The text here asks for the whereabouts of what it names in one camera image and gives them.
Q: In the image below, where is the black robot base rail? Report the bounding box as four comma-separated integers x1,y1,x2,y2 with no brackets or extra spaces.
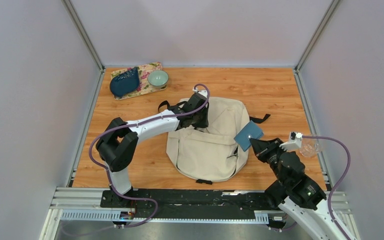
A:
100,188,280,220

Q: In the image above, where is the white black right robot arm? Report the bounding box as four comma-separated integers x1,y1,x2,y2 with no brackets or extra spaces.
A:
249,132,355,240

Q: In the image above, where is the small blue wallet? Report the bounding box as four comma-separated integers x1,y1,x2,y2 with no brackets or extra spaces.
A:
233,120,264,152

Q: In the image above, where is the dark blue leaf-shaped dish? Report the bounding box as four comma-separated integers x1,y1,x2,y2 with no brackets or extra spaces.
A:
109,67,140,98

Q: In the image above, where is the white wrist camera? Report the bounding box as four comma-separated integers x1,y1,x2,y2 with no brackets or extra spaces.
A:
192,87,209,100
279,131,303,152

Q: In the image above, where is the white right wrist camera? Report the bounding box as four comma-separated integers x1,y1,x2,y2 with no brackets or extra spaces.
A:
279,131,303,152

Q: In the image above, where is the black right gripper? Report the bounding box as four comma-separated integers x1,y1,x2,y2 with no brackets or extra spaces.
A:
248,138,286,186

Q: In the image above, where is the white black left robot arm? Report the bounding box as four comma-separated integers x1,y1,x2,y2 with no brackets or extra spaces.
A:
91,90,209,208

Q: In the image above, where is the cream canvas backpack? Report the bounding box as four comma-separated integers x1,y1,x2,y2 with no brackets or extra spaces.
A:
166,97,270,184

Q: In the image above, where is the clear glass cup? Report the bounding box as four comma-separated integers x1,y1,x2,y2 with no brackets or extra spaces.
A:
299,138,323,158

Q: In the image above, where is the floral pattern tray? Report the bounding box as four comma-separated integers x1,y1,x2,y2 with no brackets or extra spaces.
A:
110,61,166,100

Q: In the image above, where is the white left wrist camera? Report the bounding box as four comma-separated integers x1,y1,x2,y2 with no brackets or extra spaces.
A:
192,87,209,100

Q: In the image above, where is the light green ceramic bowl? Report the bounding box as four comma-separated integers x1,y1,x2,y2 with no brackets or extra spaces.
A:
147,70,169,88

